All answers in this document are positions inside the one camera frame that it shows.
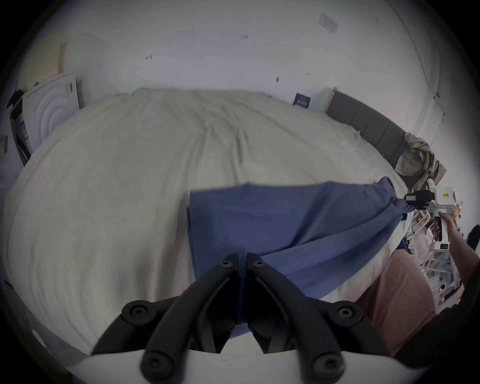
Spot person's right forearm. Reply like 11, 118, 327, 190
449, 234, 480, 287

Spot white washing machine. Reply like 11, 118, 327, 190
22, 72, 85, 151

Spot dark blue shirt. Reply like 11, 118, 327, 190
186, 176, 413, 338

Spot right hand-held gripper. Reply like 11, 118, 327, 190
404, 178, 460, 241

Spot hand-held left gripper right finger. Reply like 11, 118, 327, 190
245, 253, 391, 382

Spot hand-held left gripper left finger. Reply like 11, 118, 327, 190
91, 253, 241, 382

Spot plaid pillow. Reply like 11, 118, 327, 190
397, 132, 448, 180

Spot person's right hand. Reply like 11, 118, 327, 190
439, 212, 463, 244

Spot person's body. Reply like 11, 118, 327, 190
394, 287, 479, 370

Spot person's legs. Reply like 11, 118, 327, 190
355, 250, 440, 358

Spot dark grey padded headboard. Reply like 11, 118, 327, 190
325, 90, 426, 188

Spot white shelf rack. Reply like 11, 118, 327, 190
407, 204, 467, 302

